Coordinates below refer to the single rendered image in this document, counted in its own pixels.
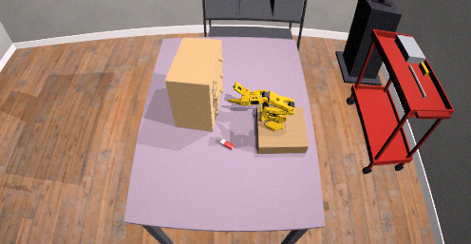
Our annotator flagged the red and white eraser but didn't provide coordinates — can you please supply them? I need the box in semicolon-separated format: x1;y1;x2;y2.
220;139;235;150

